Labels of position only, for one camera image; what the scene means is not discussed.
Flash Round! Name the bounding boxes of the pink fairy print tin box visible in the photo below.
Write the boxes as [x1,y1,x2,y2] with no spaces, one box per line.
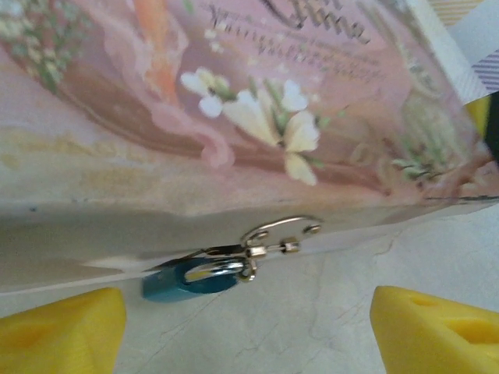
[0,0,499,294]

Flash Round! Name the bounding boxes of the aluminium frame rail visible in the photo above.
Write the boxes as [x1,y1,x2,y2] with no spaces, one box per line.
[405,0,493,98]

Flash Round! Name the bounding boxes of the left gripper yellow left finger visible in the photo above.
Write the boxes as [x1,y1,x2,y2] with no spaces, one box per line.
[0,287,128,374]

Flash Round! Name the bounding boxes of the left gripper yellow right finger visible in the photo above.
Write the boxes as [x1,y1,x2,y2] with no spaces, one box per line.
[369,285,499,374]

